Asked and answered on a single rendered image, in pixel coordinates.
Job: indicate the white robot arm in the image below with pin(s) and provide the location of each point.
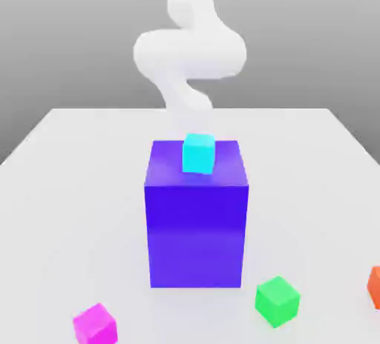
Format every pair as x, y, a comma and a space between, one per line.
190, 50

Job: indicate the small cyan cube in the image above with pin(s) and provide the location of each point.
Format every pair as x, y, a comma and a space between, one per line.
198, 155

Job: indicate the small green cube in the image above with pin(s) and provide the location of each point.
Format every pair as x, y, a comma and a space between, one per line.
276, 302

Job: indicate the small magenta cube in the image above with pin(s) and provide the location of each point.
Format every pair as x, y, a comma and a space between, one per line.
95, 324

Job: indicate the small orange cube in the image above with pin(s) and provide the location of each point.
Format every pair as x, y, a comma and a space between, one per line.
374, 287

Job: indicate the large purple box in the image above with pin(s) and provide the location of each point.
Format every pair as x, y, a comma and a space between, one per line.
196, 231

